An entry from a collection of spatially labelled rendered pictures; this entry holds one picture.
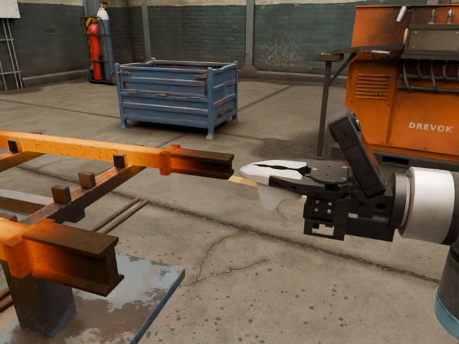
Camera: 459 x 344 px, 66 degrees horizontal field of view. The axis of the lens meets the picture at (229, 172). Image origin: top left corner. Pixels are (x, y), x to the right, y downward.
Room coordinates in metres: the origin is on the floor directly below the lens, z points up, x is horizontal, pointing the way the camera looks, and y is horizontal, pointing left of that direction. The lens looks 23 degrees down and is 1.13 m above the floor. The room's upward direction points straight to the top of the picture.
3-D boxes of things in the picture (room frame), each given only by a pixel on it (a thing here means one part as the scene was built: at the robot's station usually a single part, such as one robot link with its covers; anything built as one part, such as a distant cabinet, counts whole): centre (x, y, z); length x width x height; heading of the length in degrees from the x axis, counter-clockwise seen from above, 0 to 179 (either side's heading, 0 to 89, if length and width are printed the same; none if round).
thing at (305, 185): (0.42, -0.10, 0.94); 0.09 x 0.05 x 0.02; 72
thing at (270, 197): (0.44, -0.05, 0.92); 0.09 x 0.03 x 0.06; 72
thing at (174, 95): (4.16, 0.58, 0.36); 1.20 x 0.80 x 0.72; 68
